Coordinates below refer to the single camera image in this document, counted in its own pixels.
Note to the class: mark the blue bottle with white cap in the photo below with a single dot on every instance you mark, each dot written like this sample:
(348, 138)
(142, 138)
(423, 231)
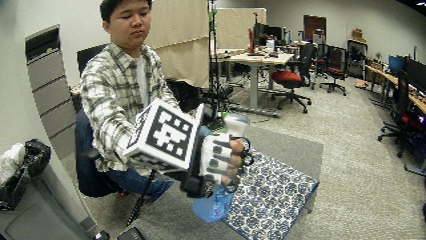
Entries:
(214, 206)

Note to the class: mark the blue white patterned mat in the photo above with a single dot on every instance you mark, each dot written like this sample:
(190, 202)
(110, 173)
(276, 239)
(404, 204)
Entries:
(271, 196)

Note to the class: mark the grey power strip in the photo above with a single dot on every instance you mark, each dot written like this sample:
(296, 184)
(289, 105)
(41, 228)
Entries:
(258, 111)

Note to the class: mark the white cube with black markers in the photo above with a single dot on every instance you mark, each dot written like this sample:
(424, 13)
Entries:
(167, 135)

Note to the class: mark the red seat office chair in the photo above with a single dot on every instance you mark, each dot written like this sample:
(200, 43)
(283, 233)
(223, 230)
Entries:
(335, 71)
(291, 78)

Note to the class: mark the black tripod pole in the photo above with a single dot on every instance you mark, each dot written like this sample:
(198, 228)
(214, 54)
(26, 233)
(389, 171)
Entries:
(214, 60)

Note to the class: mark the small black box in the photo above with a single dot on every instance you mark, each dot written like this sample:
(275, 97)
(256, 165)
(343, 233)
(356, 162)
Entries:
(131, 234)

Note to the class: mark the light wooden desk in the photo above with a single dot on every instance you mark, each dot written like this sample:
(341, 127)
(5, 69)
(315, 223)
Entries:
(262, 60)

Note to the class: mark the black office chair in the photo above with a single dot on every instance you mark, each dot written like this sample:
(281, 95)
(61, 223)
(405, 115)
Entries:
(91, 176)

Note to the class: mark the person in plaid shirt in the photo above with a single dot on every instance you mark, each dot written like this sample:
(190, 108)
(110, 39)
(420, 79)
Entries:
(114, 86)

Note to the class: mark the red bottle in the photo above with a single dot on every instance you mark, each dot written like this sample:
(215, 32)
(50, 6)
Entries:
(251, 41)

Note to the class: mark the beige curtain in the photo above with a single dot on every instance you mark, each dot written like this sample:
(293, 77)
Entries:
(180, 40)

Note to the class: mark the black computer monitor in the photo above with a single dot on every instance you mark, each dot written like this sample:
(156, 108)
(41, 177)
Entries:
(267, 33)

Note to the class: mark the beige partition panel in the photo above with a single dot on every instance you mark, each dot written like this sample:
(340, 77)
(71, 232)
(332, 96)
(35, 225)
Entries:
(235, 28)

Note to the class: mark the black glass cabinet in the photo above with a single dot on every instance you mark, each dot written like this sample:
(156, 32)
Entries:
(356, 58)

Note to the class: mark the brown door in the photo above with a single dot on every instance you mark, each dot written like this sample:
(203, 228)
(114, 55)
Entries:
(315, 25)

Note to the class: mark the black swivel chair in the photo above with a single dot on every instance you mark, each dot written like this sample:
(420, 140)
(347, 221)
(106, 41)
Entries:
(401, 113)

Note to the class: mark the grey cabinet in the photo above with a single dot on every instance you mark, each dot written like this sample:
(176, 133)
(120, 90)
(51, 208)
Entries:
(41, 216)

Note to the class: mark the long wooden side desk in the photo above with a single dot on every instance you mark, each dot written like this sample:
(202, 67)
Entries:
(395, 80)

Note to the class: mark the black bag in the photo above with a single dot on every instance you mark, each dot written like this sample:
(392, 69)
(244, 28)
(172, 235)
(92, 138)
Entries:
(29, 173)

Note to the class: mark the brown cardboard box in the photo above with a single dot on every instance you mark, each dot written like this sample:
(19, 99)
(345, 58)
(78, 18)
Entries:
(357, 34)

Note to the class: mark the white plastic bag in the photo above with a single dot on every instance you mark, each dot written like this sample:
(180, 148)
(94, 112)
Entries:
(10, 163)

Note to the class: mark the large black monitor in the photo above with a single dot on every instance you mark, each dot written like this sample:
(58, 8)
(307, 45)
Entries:
(415, 73)

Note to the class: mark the grey stepped wall panel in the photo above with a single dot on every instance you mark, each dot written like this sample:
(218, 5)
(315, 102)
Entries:
(51, 90)

